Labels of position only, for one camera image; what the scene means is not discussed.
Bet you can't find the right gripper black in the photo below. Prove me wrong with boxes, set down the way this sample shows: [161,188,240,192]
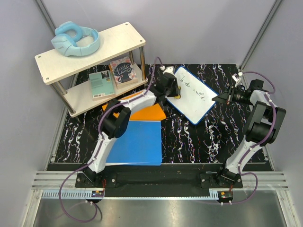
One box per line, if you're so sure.
[212,85,252,105]

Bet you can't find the yellow bone shaped eraser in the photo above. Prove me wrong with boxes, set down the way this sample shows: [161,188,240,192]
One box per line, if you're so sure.
[174,86,181,99]

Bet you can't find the blue framed whiteboard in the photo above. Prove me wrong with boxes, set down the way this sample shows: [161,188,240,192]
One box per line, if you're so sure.
[167,67,218,125]

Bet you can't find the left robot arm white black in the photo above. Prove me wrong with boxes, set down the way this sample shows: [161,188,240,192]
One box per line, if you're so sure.
[82,67,181,187]

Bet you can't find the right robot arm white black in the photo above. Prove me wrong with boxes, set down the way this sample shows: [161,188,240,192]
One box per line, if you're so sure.
[212,79,286,188]

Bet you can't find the orange folder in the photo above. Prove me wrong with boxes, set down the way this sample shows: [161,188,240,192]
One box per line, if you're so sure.
[102,89,166,121]

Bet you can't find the Little Women book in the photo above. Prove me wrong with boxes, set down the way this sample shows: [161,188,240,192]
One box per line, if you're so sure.
[110,56,138,88]

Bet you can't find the blue folder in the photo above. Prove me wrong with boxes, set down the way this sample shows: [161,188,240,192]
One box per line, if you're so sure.
[106,121,162,166]

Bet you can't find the teal paperback book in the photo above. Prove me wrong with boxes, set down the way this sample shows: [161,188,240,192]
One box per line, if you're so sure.
[89,70,115,101]

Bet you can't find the white two tier shelf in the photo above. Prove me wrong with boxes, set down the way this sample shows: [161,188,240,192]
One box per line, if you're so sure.
[35,22,147,117]

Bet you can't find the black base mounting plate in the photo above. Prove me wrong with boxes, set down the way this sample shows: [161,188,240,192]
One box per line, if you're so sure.
[75,171,243,189]

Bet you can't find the light blue headphones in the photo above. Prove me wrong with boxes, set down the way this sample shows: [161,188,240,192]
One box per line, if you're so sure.
[51,21,101,57]

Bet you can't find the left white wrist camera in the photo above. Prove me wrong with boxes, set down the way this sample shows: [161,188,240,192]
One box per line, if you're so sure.
[160,65,175,75]

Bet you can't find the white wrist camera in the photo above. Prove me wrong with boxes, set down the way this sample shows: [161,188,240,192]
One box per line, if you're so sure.
[232,72,243,87]
[160,65,175,75]

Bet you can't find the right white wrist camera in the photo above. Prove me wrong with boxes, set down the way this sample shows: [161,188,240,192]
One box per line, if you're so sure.
[232,72,243,87]

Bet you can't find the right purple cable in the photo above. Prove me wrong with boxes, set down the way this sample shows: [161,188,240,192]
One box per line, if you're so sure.
[220,71,276,205]

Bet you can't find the purple cable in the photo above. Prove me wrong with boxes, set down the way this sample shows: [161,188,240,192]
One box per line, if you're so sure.
[220,71,276,205]
[58,56,166,223]

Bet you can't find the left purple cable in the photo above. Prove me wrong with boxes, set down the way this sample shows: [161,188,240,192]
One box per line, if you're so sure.
[58,56,166,223]

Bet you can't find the aluminium rail frame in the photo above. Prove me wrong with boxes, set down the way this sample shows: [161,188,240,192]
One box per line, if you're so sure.
[32,172,288,200]

